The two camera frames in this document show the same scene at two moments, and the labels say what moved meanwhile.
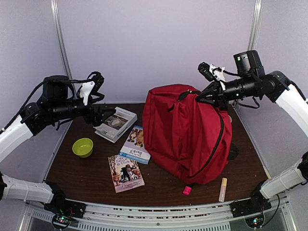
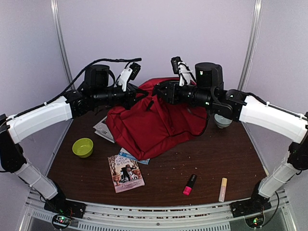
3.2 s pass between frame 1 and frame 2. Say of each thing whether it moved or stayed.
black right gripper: moved
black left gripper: moved
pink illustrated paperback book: stayed
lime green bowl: stayed
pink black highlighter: stayed
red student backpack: moved
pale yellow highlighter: stayed
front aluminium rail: stayed
